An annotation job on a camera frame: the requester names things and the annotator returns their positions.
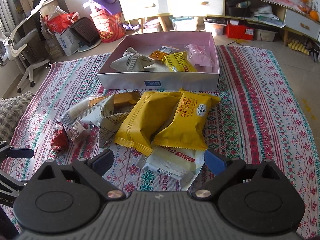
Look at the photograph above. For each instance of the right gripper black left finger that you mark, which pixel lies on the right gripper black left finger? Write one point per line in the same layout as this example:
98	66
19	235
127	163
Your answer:
91	174

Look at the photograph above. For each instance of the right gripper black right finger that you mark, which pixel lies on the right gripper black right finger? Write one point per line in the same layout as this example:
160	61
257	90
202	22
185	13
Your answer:
225	171

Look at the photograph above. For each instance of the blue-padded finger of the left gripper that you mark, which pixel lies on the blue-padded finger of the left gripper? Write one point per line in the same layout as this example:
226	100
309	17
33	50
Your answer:
20	153

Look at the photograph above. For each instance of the white brown small snack packet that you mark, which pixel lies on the white brown small snack packet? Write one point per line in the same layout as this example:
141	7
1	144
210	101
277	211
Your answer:
78	133

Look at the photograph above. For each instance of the red snack packet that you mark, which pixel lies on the red snack packet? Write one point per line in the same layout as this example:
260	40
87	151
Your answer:
59	141

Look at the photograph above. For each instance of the yellow waffle sandwich packet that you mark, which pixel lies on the yellow waffle sandwich packet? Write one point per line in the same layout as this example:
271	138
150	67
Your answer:
185	130

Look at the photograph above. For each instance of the large yellow snack bag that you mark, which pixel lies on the large yellow snack bag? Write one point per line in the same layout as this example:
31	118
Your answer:
149	114

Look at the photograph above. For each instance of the pink snack packet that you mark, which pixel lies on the pink snack packet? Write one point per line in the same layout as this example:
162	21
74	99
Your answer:
198	55

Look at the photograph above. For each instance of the white cream snack packet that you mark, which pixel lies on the white cream snack packet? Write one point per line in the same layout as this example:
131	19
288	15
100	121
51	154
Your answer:
181	164

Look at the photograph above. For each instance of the grey knitted cushion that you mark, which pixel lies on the grey knitted cushion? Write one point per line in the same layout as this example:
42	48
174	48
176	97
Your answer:
12	109

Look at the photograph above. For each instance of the white newspaper print packet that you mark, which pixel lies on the white newspaper print packet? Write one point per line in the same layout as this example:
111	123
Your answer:
95	114

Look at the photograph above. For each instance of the white long snack packet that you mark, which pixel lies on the white long snack packet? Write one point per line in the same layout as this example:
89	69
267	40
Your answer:
73	112

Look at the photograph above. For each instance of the brown gold snack packet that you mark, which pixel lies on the brown gold snack packet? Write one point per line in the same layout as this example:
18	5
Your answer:
126	99

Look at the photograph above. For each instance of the white office chair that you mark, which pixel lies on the white office chair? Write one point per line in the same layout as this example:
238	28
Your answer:
10	51

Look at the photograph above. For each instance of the small yellow snack packet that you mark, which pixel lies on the small yellow snack packet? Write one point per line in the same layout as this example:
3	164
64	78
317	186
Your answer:
178	62

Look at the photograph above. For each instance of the white grey snack packet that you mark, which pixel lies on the white grey snack packet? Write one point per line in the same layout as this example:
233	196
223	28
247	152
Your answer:
132	61

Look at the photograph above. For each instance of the white blue paper bag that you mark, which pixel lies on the white blue paper bag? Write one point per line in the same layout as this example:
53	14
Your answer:
68	42

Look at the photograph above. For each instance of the pink cardboard box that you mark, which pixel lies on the pink cardboard box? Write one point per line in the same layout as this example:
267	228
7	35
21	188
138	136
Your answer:
158	75

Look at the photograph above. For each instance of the orange small snack packet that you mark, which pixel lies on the orange small snack packet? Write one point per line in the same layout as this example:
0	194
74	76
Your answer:
162	52

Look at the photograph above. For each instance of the red plastic bag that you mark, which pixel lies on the red plastic bag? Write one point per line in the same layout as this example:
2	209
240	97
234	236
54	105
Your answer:
61	22

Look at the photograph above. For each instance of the dark brown basket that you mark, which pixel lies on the dark brown basket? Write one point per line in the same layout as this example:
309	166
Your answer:
84	29

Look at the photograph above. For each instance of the red box under shelf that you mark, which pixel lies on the red box under shelf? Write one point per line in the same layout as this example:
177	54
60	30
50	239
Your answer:
239	32

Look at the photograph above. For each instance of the red printed bucket bag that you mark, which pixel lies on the red printed bucket bag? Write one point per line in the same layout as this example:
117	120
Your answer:
110	27

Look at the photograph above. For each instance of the long white low cabinet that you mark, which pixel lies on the long white low cabinet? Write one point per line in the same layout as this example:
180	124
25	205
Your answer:
294	19

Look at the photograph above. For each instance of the oranges on shelf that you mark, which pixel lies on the oranges on shelf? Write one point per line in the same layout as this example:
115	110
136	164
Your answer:
309	7

